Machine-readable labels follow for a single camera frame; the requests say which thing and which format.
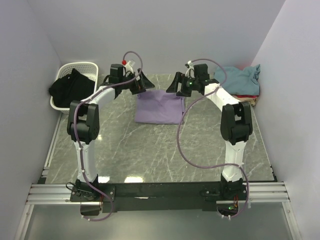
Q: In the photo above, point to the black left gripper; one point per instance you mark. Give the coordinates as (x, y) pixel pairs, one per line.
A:
(145, 84)

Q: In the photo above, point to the black t shirt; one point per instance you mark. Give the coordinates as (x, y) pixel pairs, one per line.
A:
(71, 87)

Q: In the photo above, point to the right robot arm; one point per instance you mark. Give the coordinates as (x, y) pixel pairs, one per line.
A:
(236, 117)

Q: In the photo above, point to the red folded t shirt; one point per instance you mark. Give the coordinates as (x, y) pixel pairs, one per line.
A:
(245, 96)

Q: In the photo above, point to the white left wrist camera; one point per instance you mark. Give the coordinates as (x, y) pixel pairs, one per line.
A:
(128, 65)

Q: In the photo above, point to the teal folded t shirt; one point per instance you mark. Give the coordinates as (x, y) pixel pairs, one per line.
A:
(240, 82)

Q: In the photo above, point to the purple t shirt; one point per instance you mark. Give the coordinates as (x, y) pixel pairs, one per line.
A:
(159, 107)

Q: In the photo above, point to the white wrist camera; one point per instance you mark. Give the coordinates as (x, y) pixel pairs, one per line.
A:
(128, 65)
(190, 69)

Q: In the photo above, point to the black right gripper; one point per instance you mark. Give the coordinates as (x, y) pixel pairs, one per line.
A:
(173, 88)

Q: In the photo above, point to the aluminium rail frame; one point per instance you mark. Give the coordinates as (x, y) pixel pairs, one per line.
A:
(138, 153)

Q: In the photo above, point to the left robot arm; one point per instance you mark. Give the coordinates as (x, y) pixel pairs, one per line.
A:
(83, 124)

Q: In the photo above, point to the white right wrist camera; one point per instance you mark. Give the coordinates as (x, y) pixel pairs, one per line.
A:
(190, 69)

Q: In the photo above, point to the white laundry basket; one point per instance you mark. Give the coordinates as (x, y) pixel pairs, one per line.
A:
(89, 69)

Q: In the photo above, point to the tan folded t shirt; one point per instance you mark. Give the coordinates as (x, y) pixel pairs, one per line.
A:
(252, 101)

